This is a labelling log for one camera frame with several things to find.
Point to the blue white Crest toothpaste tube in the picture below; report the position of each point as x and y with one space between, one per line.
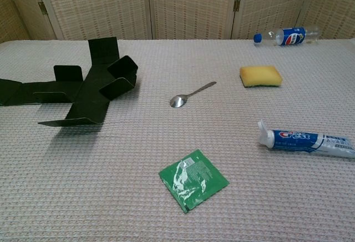
294 139

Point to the metal spoon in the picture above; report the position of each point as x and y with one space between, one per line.
178 101

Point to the green foil sachet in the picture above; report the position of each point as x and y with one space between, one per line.
194 181

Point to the yellow green sponge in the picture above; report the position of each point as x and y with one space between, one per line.
260 76

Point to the black unfolded cardboard box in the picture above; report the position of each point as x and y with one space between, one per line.
88 97

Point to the white waffle tablecloth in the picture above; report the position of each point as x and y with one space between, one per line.
111 183

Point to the woven folding screen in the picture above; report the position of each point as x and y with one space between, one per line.
180 3

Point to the brass screen hinge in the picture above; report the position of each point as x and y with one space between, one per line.
42 7
236 5

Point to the empty Pepsi plastic bottle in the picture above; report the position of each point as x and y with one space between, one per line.
291 36

